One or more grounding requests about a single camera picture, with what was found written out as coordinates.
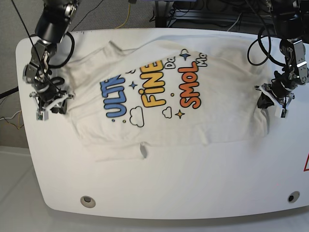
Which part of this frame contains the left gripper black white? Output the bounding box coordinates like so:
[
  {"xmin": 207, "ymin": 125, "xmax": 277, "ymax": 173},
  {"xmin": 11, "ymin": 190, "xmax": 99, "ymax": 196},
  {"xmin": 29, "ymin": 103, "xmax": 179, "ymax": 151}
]
[{"xmin": 254, "ymin": 81, "xmax": 295, "ymax": 109}]

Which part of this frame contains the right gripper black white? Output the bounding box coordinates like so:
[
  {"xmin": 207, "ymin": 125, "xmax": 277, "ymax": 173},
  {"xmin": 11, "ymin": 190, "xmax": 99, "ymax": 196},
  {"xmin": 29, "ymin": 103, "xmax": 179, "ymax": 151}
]
[{"xmin": 29, "ymin": 85, "xmax": 74, "ymax": 115}]

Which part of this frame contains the white printed T-shirt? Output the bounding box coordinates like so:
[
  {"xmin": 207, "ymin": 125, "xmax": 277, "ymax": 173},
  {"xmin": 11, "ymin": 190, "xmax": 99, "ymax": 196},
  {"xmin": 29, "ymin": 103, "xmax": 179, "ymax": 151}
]
[{"xmin": 61, "ymin": 36, "xmax": 268, "ymax": 161}]

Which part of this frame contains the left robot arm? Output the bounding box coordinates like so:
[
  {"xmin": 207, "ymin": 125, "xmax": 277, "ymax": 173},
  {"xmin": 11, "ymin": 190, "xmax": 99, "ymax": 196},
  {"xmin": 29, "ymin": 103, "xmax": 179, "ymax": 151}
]
[{"xmin": 248, "ymin": 0, "xmax": 309, "ymax": 117}]

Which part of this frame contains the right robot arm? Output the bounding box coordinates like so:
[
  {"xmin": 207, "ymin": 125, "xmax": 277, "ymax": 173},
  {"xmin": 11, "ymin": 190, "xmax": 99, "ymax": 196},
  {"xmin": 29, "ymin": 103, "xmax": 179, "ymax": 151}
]
[{"xmin": 23, "ymin": 0, "xmax": 80, "ymax": 121}]

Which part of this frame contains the red triangle sticker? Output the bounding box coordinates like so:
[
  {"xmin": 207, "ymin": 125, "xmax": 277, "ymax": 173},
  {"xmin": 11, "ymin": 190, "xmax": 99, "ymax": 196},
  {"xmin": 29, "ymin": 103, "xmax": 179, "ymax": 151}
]
[{"xmin": 303, "ymin": 154, "xmax": 309, "ymax": 172}]

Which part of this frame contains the left table grommet hole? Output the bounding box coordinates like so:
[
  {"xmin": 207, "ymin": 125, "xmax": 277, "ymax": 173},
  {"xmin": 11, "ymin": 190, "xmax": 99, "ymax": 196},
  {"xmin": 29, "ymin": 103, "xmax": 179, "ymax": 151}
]
[{"xmin": 80, "ymin": 196, "xmax": 96, "ymax": 208}]

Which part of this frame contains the table grommet hole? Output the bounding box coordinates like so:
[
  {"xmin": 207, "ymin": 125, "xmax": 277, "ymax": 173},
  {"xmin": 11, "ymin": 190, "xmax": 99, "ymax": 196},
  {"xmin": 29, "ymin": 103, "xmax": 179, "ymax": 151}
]
[
  {"xmin": 287, "ymin": 191, "xmax": 300, "ymax": 203},
  {"xmin": 80, "ymin": 196, "xmax": 96, "ymax": 208}
]

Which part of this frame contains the right table grommet hole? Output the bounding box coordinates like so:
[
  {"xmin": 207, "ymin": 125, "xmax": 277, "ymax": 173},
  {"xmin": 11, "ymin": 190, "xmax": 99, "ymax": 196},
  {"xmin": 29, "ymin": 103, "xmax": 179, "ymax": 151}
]
[{"xmin": 287, "ymin": 191, "xmax": 300, "ymax": 203}]

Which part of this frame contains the black table leg stand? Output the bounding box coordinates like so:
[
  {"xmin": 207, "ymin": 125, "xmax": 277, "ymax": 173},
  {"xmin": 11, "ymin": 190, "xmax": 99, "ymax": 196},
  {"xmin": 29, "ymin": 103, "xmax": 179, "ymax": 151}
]
[{"xmin": 152, "ymin": 0, "xmax": 175, "ymax": 28}]

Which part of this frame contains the yellow cable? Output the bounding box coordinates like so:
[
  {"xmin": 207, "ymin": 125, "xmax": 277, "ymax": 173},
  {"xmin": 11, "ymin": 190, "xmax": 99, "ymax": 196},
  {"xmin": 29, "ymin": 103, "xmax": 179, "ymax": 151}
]
[{"xmin": 113, "ymin": 0, "xmax": 132, "ymax": 29}]

